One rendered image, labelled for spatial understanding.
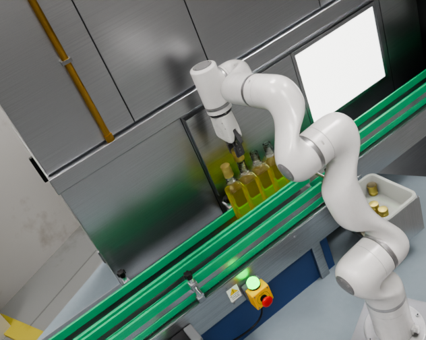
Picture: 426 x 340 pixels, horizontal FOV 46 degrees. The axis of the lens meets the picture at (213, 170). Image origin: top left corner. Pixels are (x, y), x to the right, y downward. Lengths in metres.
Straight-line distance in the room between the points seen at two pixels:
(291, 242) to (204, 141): 0.46
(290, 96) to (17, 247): 3.16
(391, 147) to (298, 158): 0.97
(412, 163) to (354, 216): 1.32
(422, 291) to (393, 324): 0.29
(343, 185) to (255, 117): 0.65
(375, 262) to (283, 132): 0.45
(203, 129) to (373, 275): 0.74
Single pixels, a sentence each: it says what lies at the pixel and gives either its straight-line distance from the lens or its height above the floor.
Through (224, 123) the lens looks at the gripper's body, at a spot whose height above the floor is 1.49.
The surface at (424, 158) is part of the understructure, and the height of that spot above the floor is 0.59.
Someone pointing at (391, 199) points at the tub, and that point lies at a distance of 1.98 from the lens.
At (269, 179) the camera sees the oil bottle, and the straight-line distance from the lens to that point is 1.79.
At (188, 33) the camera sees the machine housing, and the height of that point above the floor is 1.74.
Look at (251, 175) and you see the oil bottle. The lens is 1.74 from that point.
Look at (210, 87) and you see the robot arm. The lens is 1.54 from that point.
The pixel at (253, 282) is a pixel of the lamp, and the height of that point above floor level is 1.02.
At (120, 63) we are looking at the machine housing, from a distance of 1.61.
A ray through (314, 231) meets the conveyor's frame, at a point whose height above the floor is 0.99.
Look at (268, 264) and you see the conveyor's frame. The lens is 1.78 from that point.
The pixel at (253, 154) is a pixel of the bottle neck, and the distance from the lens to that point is 1.74.
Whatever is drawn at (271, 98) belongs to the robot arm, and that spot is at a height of 1.67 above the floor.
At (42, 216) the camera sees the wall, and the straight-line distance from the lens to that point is 4.18.
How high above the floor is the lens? 2.24
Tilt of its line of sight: 32 degrees down
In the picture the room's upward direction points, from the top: 24 degrees counter-clockwise
